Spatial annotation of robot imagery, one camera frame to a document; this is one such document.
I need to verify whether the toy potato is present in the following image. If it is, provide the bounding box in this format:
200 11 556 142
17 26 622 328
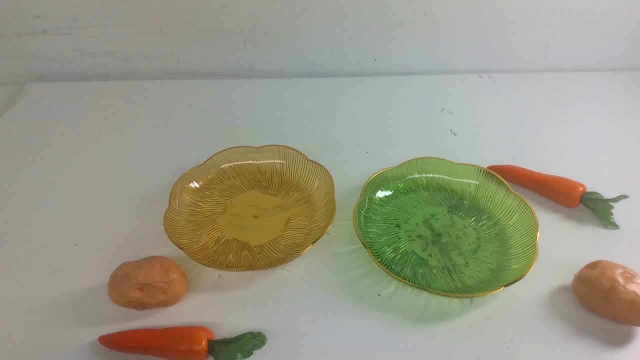
107 255 189 312
571 259 640 327

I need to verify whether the toy carrot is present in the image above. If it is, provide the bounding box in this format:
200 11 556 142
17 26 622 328
97 325 268 360
487 164 629 230

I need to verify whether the amber ribbed glass plate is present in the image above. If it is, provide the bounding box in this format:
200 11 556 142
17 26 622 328
163 145 337 272

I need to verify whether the green ribbed glass plate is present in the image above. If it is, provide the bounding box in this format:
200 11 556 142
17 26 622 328
352 157 540 298

